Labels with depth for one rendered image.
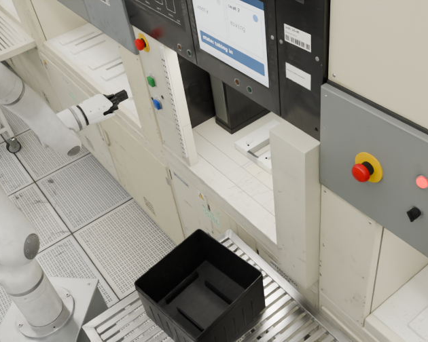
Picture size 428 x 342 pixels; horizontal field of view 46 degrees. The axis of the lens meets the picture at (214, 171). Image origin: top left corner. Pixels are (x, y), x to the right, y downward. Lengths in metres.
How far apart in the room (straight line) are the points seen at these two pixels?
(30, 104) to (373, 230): 0.99
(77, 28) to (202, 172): 1.59
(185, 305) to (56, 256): 1.47
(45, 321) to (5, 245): 0.39
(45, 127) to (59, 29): 1.64
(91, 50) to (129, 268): 1.21
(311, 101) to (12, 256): 0.87
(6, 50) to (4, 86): 1.88
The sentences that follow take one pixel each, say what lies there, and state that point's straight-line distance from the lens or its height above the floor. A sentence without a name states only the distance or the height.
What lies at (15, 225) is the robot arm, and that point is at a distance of 1.44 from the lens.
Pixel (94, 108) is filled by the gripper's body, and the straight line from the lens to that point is 1.71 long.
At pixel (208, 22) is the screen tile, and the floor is 1.57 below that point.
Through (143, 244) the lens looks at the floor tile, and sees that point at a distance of 2.86.
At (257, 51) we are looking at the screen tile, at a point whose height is 1.55.
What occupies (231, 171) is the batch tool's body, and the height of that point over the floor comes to 0.87.
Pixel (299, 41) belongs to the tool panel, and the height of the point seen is 1.63.
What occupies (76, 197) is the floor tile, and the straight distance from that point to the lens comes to 3.27.
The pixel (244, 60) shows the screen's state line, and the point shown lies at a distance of 1.23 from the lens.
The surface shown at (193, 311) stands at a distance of 1.63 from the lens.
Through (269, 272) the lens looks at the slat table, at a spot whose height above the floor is 0.76.
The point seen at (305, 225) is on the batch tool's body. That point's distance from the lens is 1.29.
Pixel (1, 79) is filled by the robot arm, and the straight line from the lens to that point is 1.43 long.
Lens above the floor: 2.14
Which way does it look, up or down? 42 degrees down
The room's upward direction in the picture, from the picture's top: 10 degrees counter-clockwise
